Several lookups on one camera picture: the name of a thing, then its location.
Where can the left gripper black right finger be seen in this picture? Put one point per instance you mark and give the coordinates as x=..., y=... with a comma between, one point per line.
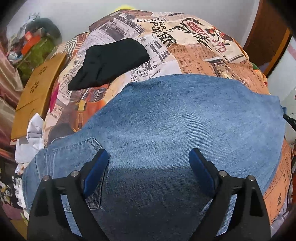
x=249, y=220

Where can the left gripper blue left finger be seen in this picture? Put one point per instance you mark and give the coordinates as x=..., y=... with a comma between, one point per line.
x=48, y=219

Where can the blue denim jeans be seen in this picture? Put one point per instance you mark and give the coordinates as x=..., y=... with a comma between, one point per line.
x=149, y=191

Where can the white paper pile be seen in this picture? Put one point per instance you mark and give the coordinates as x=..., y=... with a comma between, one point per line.
x=28, y=146

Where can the wooden lap desk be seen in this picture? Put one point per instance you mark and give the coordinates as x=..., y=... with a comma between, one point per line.
x=36, y=94

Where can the pink striped curtain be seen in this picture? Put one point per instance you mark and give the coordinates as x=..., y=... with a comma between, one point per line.
x=11, y=90

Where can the black folded garment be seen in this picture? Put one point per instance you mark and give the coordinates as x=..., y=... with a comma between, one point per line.
x=104, y=63

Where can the orange box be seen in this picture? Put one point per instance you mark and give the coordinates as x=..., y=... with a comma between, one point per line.
x=31, y=40

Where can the newspaper print bed cover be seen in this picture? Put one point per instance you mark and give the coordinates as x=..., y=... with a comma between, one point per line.
x=176, y=43

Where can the wooden wardrobe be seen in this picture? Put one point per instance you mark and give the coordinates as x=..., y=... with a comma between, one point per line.
x=268, y=39

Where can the grey plush pillow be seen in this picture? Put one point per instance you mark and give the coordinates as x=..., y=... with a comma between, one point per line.
x=44, y=27

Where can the yellow foam tube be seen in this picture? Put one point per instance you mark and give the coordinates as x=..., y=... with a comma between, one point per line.
x=124, y=7

